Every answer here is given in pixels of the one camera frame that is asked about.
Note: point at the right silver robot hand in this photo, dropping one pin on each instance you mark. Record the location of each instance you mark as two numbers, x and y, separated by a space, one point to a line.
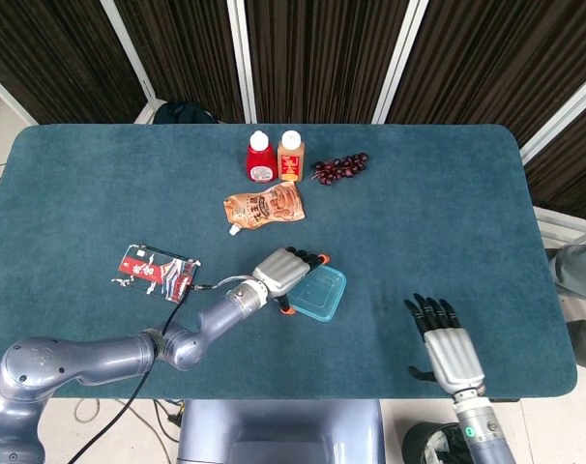
455 353

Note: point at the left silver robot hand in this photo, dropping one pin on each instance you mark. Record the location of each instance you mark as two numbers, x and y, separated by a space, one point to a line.
281 270

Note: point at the blue container lid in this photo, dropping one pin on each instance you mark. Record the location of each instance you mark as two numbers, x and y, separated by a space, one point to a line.
340 285

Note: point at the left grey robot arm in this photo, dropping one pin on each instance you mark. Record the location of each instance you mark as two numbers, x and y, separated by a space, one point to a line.
104 353

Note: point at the orange spouted sauce pouch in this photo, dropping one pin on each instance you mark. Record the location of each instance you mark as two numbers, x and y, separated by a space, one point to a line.
269 208

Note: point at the black waste bin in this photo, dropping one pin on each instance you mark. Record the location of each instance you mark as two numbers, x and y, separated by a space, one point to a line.
428 444

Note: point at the orange juice bottle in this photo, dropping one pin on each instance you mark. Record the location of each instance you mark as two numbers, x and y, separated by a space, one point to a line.
289 164

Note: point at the red ketchup bottle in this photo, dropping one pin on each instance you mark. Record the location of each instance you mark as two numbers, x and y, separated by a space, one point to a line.
260 164

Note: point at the dark red grape bunch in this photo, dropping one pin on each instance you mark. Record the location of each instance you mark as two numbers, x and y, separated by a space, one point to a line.
341 166

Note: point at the teal table cloth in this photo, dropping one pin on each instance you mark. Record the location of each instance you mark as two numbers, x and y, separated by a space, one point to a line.
418 232

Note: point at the dark printed snack packet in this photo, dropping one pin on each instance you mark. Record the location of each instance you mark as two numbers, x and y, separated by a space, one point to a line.
148 273

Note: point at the grey robot torso base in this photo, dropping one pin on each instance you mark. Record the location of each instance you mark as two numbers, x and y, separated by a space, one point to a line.
273 430

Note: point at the black bag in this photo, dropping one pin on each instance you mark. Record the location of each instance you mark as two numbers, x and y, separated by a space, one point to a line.
182 113

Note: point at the brown white-framed partition screen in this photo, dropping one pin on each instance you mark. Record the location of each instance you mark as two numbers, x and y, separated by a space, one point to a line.
322 58

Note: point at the aluminium frame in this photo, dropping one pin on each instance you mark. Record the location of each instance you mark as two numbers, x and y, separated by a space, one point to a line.
564 224

